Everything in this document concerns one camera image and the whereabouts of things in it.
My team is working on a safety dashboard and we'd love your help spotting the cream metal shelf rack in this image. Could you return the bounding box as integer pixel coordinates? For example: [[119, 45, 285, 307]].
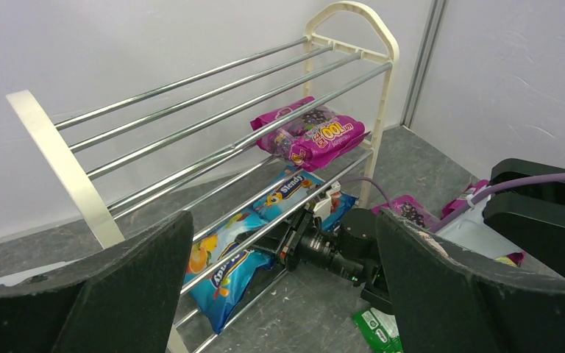
[[5, 1, 401, 353]]

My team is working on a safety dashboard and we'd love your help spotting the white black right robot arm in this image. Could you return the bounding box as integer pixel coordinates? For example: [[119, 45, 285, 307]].
[[251, 158, 565, 313]]

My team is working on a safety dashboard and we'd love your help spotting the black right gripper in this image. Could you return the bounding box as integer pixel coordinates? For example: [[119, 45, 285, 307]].
[[248, 208, 366, 284]]

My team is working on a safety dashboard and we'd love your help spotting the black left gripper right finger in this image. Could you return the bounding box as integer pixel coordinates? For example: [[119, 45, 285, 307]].
[[376, 209, 565, 352]]

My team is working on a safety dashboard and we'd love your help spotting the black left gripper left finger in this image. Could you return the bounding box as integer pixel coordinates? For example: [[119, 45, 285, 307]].
[[0, 211, 194, 352]]

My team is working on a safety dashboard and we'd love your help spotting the purple grape candy bag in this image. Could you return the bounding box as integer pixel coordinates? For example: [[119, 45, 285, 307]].
[[372, 195, 439, 229], [441, 179, 488, 220], [256, 105, 369, 172]]

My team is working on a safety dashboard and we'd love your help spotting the blue Slendy candy bag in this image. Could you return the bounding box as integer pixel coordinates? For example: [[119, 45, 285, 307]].
[[253, 165, 358, 232], [182, 207, 274, 335]]

